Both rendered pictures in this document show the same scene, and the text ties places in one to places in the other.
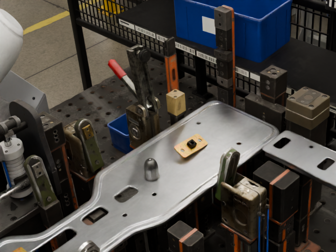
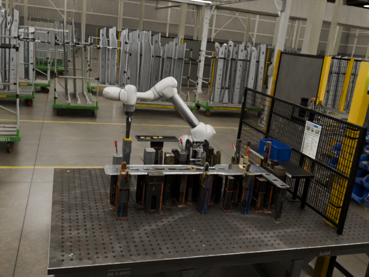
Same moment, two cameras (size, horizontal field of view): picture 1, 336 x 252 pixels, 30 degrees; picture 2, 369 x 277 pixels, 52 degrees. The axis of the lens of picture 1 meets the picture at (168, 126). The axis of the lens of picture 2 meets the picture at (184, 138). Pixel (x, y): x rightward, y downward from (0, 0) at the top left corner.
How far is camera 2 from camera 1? 2.02 m
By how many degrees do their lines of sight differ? 28
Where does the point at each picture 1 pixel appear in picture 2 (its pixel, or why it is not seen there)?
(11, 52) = (210, 137)
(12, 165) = (199, 153)
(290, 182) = (263, 181)
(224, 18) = (267, 144)
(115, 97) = not seen: hidden behind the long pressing
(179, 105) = (246, 160)
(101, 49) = not seen: hidden behind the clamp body
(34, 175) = (202, 156)
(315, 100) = (281, 168)
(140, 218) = (222, 172)
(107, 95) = not seen: hidden behind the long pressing
